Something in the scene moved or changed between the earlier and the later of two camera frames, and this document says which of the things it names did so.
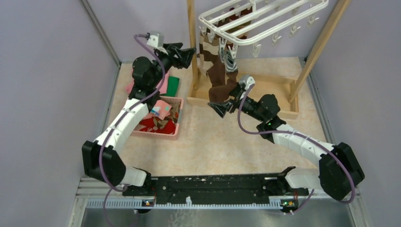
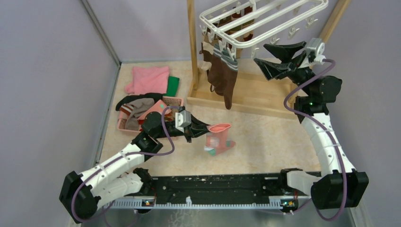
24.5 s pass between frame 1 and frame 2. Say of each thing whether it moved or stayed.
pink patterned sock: moved
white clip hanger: stayed
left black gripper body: moved
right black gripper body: moved
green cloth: stayed
